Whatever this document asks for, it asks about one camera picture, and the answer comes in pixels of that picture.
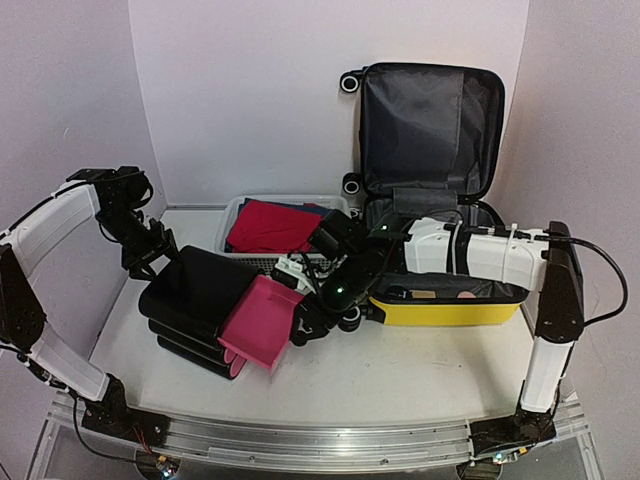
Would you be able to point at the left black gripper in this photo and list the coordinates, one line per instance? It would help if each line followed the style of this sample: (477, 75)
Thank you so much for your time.
(162, 243)

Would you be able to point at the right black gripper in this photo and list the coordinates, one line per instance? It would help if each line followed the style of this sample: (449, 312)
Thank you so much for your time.
(317, 318)

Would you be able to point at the black pink drawer organizer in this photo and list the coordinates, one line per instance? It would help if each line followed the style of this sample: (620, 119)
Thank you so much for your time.
(189, 324)

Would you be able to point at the blue garment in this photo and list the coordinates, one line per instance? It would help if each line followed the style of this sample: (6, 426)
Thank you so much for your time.
(310, 212)

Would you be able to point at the red garment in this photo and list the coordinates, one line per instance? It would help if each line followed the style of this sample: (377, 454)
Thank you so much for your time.
(275, 225)

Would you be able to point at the pink top drawer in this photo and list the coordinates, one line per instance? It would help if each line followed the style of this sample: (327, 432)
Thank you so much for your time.
(259, 327)

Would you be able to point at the yellow Pikachu suitcase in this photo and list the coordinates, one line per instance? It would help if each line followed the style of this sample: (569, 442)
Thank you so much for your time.
(429, 139)

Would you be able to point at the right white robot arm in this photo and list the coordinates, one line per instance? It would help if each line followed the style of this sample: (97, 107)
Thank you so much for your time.
(409, 270)

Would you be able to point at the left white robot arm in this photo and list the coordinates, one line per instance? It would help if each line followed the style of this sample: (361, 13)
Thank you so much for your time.
(61, 262)

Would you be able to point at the black round compact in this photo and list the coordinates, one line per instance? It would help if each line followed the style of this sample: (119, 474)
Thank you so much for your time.
(399, 292)

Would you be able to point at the square tan makeup compact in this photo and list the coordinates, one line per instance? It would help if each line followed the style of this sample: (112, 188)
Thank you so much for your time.
(423, 294)

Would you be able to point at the round pink powder puff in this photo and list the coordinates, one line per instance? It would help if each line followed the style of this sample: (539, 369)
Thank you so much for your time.
(466, 295)

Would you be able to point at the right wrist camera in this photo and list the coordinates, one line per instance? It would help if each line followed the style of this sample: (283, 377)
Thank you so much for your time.
(292, 274)

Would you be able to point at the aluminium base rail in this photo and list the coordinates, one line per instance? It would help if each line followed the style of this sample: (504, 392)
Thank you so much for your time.
(367, 448)

